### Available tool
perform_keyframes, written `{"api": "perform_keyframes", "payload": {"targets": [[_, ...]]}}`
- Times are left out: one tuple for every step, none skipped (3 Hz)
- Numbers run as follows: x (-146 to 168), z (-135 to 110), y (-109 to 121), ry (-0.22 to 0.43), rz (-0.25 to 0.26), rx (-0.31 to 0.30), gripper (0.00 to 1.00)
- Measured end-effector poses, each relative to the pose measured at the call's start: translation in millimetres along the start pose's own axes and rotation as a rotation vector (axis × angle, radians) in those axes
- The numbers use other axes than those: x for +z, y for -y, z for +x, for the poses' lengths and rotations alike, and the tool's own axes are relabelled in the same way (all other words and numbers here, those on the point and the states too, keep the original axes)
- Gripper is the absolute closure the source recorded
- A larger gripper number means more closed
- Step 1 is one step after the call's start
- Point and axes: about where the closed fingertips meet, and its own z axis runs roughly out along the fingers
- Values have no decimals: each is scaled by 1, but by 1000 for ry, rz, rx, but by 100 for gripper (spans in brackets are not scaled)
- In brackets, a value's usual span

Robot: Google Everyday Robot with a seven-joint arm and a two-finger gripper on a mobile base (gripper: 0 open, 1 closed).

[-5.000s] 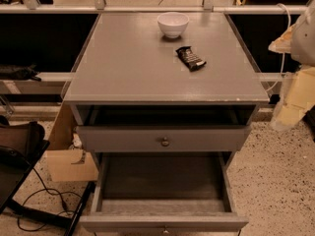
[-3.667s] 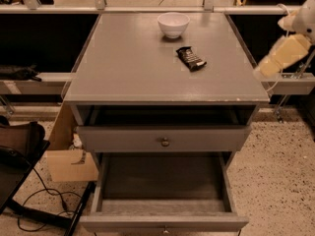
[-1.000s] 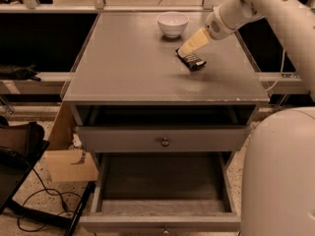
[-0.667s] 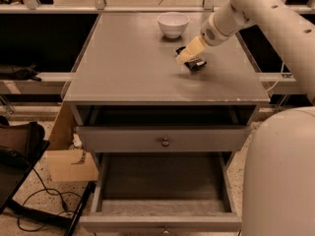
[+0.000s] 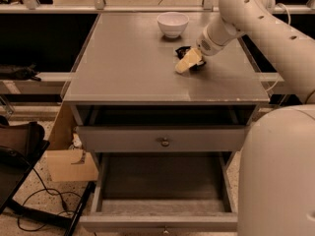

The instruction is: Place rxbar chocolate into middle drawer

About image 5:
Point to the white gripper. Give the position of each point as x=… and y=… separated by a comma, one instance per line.
x=207, y=47

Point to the black rxbar chocolate wrapper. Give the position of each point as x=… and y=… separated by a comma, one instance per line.
x=181, y=51

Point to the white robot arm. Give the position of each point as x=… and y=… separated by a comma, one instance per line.
x=276, y=190

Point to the grey wooden drawer cabinet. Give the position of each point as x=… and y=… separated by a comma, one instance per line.
x=127, y=78

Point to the brass top drawer knob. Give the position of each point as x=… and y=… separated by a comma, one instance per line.
x=164, y=142

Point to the brass drawer knob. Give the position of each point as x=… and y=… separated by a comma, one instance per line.
x=164, y=142
x=165, y=230

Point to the grey top drawer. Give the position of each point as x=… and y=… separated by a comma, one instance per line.
x=146, y=139

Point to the open grey middle drawer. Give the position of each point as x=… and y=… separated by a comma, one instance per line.
x=143, y=192

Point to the brass middle drawer knob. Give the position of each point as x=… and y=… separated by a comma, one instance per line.
x=165, y=230

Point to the white ceramic bowl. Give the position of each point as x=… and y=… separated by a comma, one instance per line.
x=172, y=24

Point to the brown cardboard box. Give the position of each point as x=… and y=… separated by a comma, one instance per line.
x=66, y=159

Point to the dark brown bag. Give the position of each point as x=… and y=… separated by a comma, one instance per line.
x=20, y=144

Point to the black folding stand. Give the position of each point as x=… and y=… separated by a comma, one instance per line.
x=39, y=204

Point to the black cloth on rail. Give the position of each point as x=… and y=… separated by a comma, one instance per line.
x=19, y=73

